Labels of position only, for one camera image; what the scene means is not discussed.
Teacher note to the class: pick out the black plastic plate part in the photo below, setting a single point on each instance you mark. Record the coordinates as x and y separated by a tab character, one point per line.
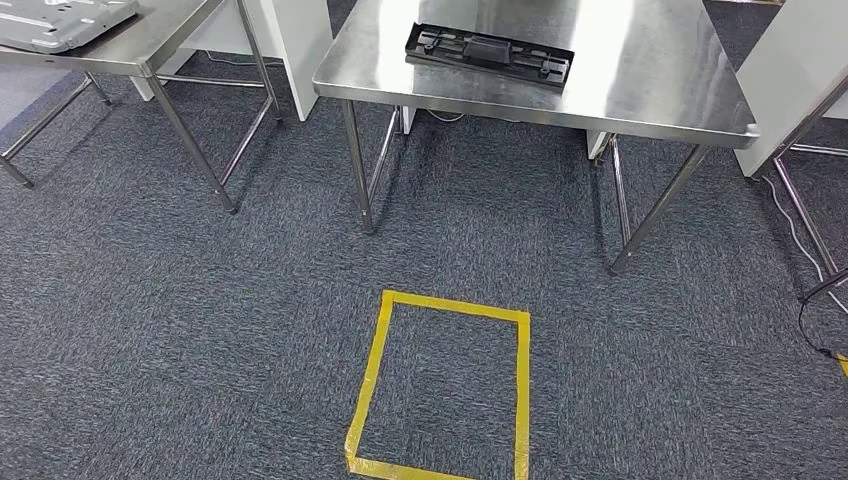
490	52

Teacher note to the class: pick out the grey sheet metal part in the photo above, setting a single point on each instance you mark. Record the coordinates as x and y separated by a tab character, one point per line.
60	23

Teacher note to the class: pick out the yellow floor tape square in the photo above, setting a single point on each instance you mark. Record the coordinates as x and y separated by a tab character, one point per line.
374	378

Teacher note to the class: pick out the white cabinet panel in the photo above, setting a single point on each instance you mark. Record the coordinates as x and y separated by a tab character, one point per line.
782	79

